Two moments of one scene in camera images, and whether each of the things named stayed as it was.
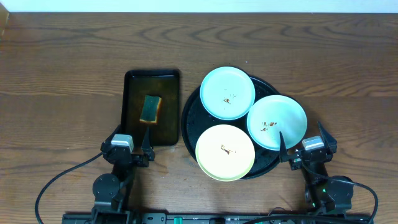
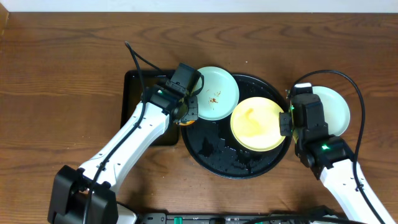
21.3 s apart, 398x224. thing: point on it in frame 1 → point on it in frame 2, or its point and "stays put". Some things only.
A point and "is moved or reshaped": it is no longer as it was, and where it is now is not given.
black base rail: [217, 218] stays put
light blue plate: [273, 114] → [336, 111]
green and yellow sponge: [150, 109] is moved or reshaped
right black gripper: [295, 159] → [285, 128]
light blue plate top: [227, 93] is moved or reshaped
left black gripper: [134, 157] → [191, 109]
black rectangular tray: [165, 84] stays put
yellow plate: [225, 152] → [255, 124]
